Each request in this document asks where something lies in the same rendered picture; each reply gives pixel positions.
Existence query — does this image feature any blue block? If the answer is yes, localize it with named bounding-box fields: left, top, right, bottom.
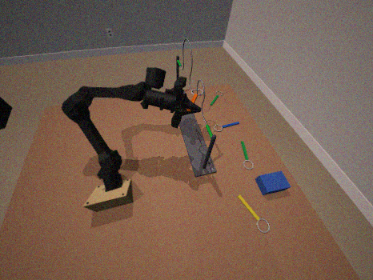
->
left=255, top=170, right=291, bottom=195

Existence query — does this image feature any orange bar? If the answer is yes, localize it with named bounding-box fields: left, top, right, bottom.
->
left=186, top=89, right=204, bottom=112

